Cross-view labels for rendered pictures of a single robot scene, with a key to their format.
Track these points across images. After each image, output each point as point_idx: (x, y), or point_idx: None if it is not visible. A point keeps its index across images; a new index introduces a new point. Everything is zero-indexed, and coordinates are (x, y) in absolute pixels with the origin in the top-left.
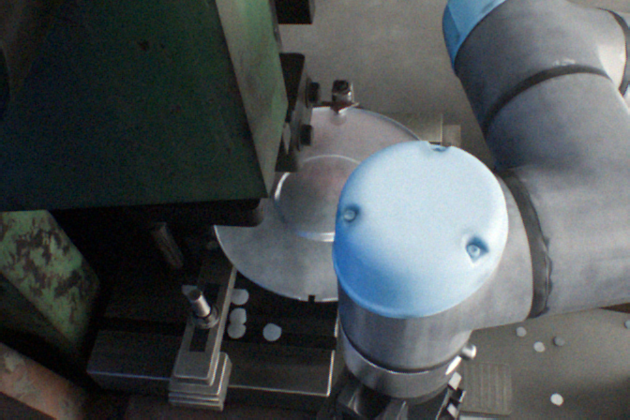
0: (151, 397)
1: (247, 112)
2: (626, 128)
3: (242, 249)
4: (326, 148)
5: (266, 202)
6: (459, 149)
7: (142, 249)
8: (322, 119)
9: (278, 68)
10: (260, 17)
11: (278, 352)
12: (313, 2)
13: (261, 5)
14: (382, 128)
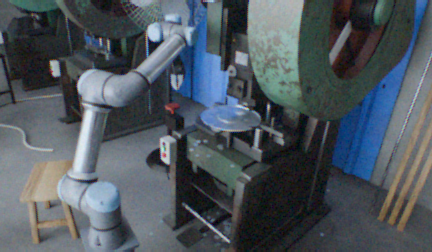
0: None
1: (206, 32)
2: (164, 24)
3: (231, 107)
4: (243, 122)
5: (229, 95)
6: (174, 16)
7: None
8: (253, 125)
9: (218, 45)
10: (216, 30)
11: None
12: (250, 77)
13: (217, 29)
14: (239, 129)
